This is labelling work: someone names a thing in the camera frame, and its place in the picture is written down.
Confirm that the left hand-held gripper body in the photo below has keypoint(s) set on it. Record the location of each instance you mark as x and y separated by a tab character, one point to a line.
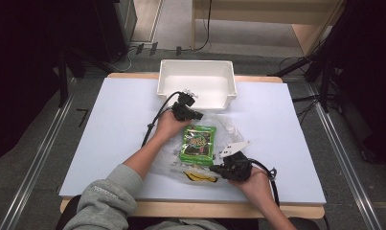
182	108

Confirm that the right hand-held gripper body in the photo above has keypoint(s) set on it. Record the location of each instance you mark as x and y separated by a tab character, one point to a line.
238	166

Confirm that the green snack packet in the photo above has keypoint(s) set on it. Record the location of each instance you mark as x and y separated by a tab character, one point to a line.
198	143

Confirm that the white plastic bin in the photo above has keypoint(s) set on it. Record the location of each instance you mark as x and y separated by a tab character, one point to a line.
209	83

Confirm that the clear printed plastic bag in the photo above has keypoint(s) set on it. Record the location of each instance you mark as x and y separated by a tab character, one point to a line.
227	131

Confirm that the person's left hand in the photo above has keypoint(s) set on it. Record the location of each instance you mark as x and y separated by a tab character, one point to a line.
168	127

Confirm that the person's right hand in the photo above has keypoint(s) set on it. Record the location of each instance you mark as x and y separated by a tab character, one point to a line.
257	188

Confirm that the black power plug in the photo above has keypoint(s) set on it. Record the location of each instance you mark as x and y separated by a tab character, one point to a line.
140	48
178	50
153	49

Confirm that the black cabinet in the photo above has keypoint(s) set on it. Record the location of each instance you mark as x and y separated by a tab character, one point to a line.
114	28

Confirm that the light wooden desk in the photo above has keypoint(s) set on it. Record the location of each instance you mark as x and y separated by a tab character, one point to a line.
261	12

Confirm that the black metal stand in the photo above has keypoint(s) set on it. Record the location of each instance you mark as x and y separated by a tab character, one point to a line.
63	80

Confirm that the black tripod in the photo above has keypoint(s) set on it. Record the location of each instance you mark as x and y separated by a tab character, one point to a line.
324	64

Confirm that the metal floor rail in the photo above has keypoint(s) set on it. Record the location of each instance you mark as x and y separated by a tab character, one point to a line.
37	159
340	153

